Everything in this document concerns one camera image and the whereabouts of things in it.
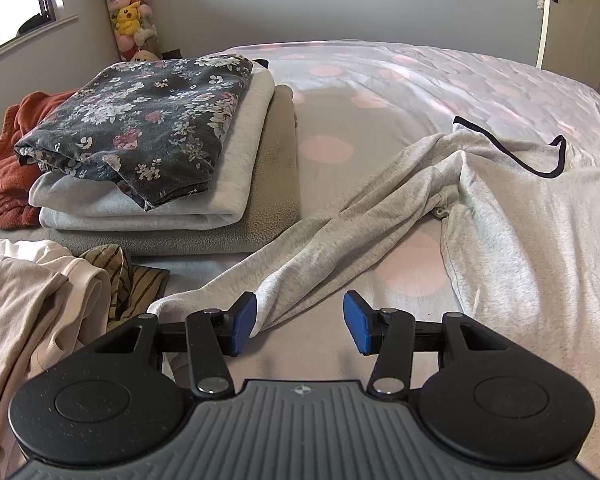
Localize cream garment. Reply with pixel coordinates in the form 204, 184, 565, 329
0, 230, 112, 466

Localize folded beige fleece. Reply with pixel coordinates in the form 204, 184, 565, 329
47, 85, 301, 257

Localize folded light grey sweatshirt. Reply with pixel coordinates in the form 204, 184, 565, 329
29, 66, 276, 231

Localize rust orange garment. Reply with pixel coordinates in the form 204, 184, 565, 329
0, 90, 79, 229

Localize olive striped garment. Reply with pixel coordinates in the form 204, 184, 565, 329
79, 243, 171, 332

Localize light grey black-trimmed shirt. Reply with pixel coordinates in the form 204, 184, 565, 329
147, 116, 600, 411

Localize column of plush toys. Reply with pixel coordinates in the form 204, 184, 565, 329
96, 0, 162, 64

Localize folded dark floral cloth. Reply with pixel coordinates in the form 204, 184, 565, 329
14, 55, 255, 212

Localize cream door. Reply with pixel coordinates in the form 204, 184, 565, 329
535, 0, 600, 83

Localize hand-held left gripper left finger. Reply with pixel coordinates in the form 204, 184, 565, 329
95, 291, 259, 401

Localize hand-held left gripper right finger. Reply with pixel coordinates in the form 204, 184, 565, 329
343, 290, 507, 399

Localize bed with pink dotted duvet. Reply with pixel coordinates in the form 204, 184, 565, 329
0, 37, 600, 480

